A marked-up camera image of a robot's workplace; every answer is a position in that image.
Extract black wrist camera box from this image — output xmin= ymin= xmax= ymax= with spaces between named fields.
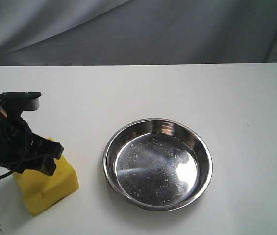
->
xmin=0 ymin=92 xmax=42 ymax=116

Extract round stainless steel dish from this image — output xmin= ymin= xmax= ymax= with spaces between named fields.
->
xmin=102 ymin=118 xmax=213 ymax=212

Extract yellow sponge block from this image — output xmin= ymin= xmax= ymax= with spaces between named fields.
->
xmin=13 ymin=137 xmax=80 ymax=217

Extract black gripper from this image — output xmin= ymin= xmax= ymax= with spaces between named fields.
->
xmin=0 ymin=106 xmax=64 ymax=176

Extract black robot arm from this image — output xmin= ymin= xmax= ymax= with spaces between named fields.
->
xmin=0 ymin=92 xmax=64 ymax=176

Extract grey backdrop cloth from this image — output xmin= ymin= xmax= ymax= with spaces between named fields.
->
xmin=0 ymin=0 xmax=277 ymax=66

